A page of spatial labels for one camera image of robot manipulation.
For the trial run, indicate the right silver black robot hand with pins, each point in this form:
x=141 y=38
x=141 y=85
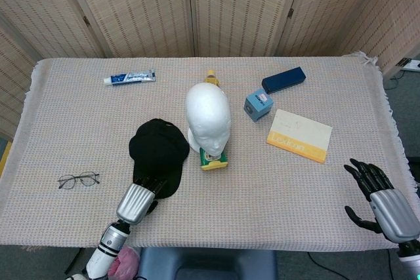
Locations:
x=392 y=208

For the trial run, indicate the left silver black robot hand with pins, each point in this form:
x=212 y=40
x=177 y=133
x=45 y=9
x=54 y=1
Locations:
x=136 y=203

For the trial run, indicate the black baseball cap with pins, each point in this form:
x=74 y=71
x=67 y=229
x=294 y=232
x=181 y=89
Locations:
x=157 y=152

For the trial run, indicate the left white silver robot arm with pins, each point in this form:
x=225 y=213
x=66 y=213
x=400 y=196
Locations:
x=106 y=250

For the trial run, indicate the dark blue-grey robot base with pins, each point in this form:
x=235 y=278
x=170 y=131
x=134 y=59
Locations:
x=210 y=262

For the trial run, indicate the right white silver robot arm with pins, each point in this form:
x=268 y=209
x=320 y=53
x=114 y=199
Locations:
x=410 y=257

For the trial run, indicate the white foam mannequin head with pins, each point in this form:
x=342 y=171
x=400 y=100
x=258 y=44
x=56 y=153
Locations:
x=206 y=109

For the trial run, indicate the pink crumpled bag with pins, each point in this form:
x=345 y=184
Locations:
x=124 y=262

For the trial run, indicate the thin-framed eyeglasses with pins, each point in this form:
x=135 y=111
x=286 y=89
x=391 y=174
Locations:
x=78 y=180

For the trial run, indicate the green box with yellow lid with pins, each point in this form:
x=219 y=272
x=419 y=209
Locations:
x=213 y=162

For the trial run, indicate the woven checked tablecloth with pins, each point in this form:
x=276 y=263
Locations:
x=229 y=208

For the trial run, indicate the yellow white Lexicon book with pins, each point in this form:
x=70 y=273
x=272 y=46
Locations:
x=302 y=132

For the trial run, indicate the blue white toothpaste tube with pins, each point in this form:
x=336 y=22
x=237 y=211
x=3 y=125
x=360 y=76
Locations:
x=131 y=77

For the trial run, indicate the white power strip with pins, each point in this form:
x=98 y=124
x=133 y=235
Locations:
x=410 y=63

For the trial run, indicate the yellow-capped bottle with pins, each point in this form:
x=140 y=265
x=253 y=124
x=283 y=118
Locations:
x=211 y=78

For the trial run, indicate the light blue cardboard box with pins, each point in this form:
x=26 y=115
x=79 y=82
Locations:
x=259 y=104

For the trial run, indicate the dark blue oblong case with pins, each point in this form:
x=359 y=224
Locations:
x=283 y=80

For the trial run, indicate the beige woven folding screen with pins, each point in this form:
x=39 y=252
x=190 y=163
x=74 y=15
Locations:
x=141 y=11

